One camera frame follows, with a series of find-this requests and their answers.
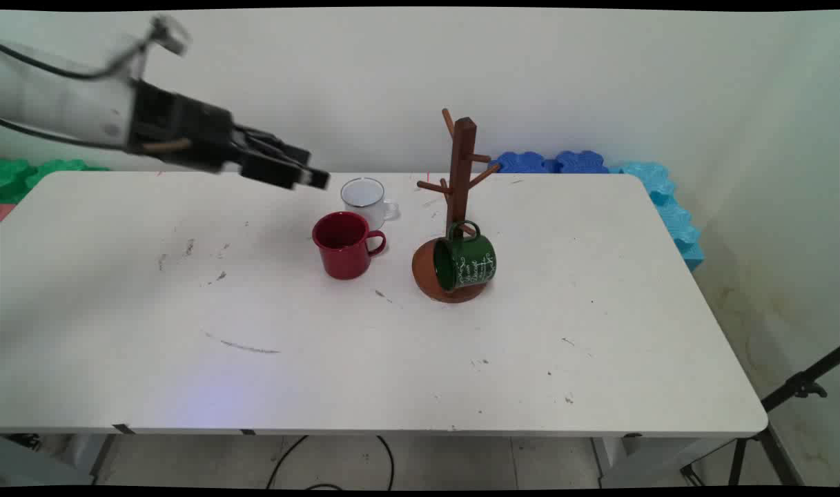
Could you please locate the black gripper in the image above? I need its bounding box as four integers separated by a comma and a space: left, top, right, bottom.
127, 80, 331, 191

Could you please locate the green enamel mug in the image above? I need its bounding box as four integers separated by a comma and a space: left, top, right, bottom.
432, 220, 497, 291

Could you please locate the white enamel mug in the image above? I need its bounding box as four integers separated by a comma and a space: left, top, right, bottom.
340, 177, 400, 231

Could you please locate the red enamel mug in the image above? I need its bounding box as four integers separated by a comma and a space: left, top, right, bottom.
312, 211, 387, 280

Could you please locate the wooden mug tree stand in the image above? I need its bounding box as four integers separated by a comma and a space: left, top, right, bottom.
411, 108, 501, 304

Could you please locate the dark blue foam mat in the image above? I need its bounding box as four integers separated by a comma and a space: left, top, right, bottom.
491, 150, 611, 175

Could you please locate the green foam mat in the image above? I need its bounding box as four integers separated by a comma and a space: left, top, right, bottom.
0, 158, 110, 205

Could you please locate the grey metal table leg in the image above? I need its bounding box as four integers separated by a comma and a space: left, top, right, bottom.
87, 433, 119, 485

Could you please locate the light blue foam mat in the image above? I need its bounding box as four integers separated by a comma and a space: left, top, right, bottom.
609, 161, 705, 272

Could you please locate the black tripod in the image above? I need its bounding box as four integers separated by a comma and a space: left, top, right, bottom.
680, 347, 840, 487

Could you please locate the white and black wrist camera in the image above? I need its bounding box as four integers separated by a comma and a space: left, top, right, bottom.
148, 15, 190, 58

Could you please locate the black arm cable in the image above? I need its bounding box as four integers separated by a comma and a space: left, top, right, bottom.
0, 38, 153, 150

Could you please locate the black floor cable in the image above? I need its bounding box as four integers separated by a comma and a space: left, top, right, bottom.
266, 435, 395, 491

